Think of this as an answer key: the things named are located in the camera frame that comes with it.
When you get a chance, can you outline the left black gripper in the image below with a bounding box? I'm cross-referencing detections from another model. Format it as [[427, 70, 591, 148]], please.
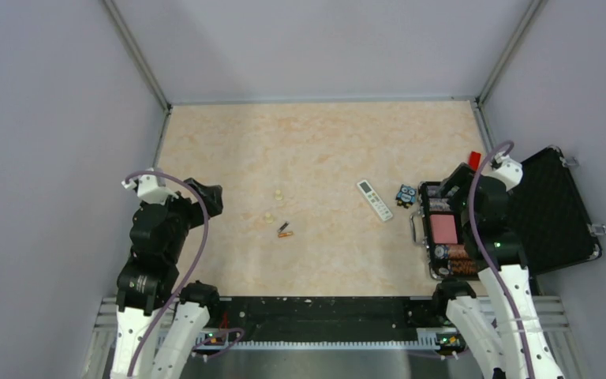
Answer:
[[151, 176, 223, 260]]

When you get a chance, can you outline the white remote control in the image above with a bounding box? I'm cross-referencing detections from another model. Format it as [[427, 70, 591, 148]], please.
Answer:
[[356, 180, 393, 222]]

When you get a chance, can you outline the black AAA battery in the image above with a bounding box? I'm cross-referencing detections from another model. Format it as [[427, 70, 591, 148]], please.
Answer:
[[277, 222, 290, 234]]

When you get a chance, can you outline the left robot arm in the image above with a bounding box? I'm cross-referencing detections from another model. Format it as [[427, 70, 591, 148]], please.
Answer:
[[110, 169, 223, 378]]

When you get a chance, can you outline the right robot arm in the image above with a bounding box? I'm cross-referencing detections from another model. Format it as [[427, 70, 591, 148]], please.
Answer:
[[431, 163, 565, 378]]

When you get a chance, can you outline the red small block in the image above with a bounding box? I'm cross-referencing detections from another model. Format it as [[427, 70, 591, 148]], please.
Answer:
[[468, 151, 482, 171]]

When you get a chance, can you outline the pink card deck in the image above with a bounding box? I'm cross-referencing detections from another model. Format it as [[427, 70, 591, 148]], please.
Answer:
[[430, 214, 458, 245]]

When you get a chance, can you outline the blue owl figurine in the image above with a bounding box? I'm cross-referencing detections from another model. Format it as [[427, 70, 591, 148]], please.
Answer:
[[395, 185, 417, 208]]

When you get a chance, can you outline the black poker chip case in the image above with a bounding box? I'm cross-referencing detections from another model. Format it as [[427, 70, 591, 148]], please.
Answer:
[[418, 147, 603, 280]]

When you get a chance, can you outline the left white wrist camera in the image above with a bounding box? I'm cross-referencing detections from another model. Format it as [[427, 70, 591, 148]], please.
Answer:
[[122, 174, 179, 205]]

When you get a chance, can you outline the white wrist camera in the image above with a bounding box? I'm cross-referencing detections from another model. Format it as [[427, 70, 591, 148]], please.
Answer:
[[122, 174, 179, 205], [486, 152, 524, 192]]

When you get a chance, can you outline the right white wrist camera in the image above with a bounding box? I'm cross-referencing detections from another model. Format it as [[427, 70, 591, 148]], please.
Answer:
[[486, 152, 524, 192]]

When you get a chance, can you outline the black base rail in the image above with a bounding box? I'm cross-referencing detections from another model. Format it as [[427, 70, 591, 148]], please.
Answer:
[[206, 296, 460, 350]]

